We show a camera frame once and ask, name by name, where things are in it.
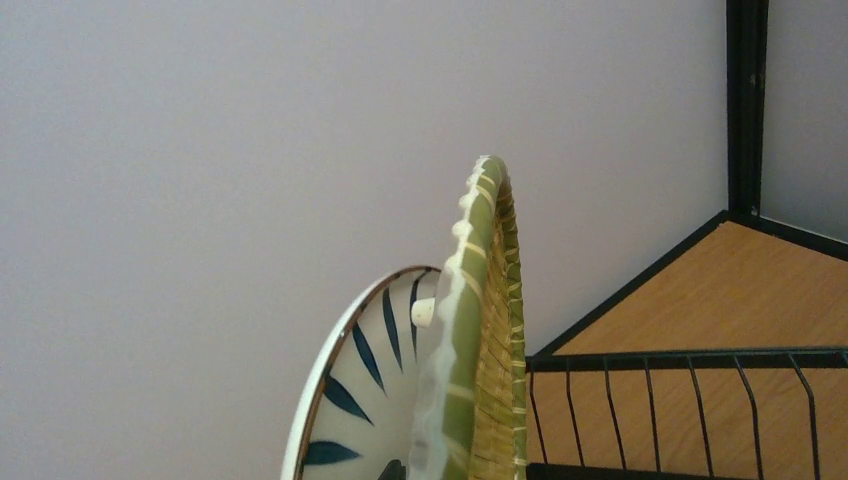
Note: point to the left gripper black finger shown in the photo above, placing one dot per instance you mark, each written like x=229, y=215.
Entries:
x=394, y=470

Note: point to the blue striped white plate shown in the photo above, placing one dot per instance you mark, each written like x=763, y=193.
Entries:
x=355, y=413

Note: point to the woven bamboo tray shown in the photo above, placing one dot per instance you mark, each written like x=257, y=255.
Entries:
x=470, y=415

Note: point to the black wire dish rack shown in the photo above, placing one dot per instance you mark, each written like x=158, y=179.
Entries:
x=762, y=413

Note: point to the right black corner post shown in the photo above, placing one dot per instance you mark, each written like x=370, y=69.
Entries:
x=746, y=64

